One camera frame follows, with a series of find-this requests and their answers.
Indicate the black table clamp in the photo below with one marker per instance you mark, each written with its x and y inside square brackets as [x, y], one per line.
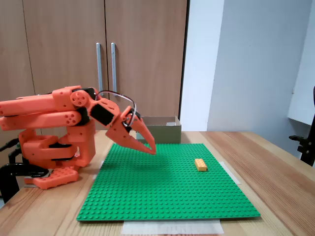
[9, 169]

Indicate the black stand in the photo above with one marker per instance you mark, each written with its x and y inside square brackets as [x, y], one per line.
[307, 152]

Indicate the brown wooden cabinet door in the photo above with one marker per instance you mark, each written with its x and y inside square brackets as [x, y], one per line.
[147, 61]
[66, 49]
[12, 61]

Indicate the yellow lego block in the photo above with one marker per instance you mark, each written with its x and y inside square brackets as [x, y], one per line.
[201, 165]

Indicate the brown cardboard box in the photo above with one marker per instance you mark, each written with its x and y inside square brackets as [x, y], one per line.
[165, 134]

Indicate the translucent masking tape strip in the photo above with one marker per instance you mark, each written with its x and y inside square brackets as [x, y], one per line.
[98, 169]
[172, 227]
[232, 173]

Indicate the green lego baseplate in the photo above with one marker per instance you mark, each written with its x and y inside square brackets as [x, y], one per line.
[160, 191]

